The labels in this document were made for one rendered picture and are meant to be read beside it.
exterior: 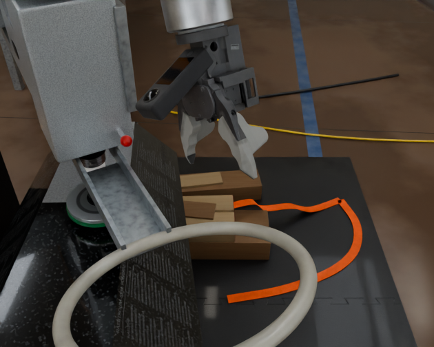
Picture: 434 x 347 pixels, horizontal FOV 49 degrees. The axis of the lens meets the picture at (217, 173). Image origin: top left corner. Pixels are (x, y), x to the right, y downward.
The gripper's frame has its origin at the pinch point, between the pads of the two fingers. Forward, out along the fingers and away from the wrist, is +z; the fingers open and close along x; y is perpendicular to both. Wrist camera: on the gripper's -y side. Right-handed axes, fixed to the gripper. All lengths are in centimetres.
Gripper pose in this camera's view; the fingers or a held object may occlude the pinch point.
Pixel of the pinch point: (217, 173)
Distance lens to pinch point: 69.1
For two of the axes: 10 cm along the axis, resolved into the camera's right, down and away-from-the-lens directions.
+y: 7.7, -3.5, 5.3
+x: -6.1, -1.5, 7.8
